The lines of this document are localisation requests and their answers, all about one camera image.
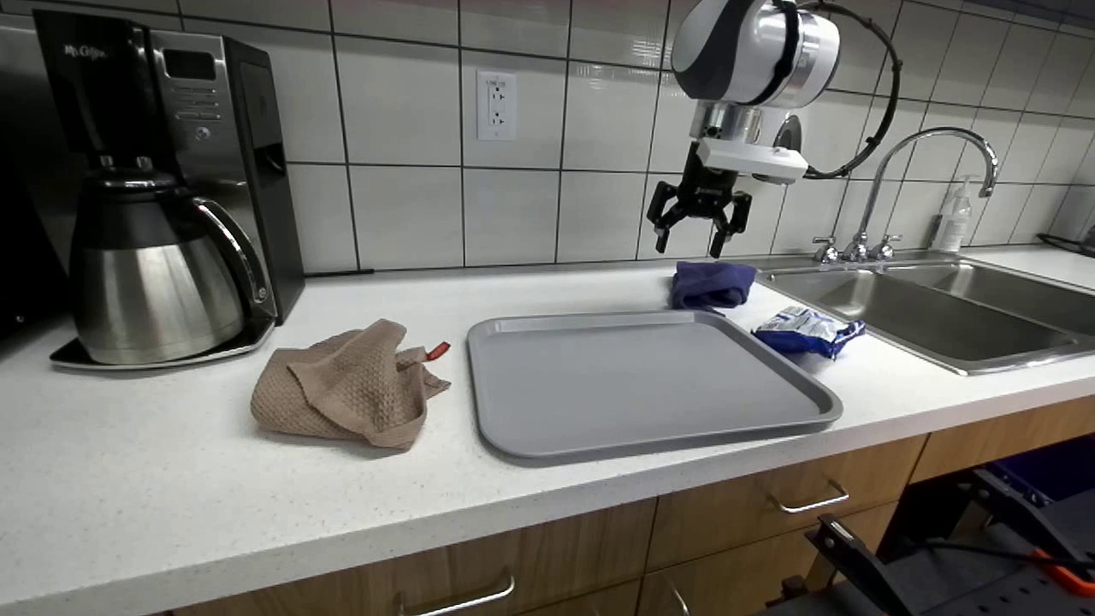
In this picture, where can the blue white snack bag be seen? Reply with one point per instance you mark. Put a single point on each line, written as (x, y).
(806, 331)

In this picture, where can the black orange clamp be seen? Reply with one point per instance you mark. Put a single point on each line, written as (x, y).
(856, 558)
(1066, 577)

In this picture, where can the narrow wooden drawer front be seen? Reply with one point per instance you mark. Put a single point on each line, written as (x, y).
(708, 513)

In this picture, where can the tan towel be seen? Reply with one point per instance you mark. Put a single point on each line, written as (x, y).
(345, 388)

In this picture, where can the grey plastic tray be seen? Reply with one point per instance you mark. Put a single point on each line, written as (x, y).
(627, 388)

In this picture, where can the wooden sink front panel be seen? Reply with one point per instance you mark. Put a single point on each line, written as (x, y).
(1004, 431)

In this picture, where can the white wall outlet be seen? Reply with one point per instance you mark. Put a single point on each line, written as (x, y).
(498, 107)

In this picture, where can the white soap bottle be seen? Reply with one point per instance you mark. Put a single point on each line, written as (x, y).
(951, 228)

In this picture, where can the dark blue towel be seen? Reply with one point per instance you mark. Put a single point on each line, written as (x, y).
(714, 285)

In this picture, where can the chrome faucet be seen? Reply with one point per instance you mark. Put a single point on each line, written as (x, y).
(876, 208)

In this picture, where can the wide wooden drawer front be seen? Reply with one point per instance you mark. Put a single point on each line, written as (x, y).
(549, 553)

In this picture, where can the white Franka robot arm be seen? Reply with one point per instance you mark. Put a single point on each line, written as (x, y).
(756, 53)

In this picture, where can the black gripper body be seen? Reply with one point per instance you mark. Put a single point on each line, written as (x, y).
(708, 192)

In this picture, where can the stainless steel sink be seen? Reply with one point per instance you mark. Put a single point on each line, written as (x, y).
(947, 313)

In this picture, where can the wooden cabinet door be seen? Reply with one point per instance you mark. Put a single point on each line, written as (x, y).
(741, 577)

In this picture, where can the black robot stand platform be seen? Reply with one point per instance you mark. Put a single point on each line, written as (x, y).
(980, 568)

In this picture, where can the black coffee maker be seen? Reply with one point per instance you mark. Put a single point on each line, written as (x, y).
(226, 137)

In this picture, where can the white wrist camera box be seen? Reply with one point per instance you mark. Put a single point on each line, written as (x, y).
(756, 159)

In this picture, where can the steel coffee carafe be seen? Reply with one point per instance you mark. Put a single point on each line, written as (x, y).
(150, 294)

